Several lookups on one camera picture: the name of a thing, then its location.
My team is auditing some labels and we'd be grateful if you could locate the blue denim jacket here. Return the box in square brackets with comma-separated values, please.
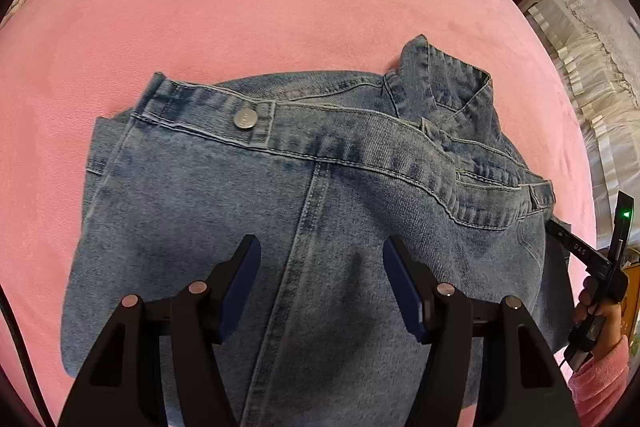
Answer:
[61, 37, 573, 426]

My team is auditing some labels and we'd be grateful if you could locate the cream lace covered furniture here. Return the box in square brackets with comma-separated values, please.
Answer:
[527, 0, 639, 249]

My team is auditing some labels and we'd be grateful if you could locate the pink bed blanket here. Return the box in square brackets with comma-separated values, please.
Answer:
[1, 0, 596, 414]

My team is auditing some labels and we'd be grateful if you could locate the black cable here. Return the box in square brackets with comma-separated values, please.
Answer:
[0, 283, 57, 427]

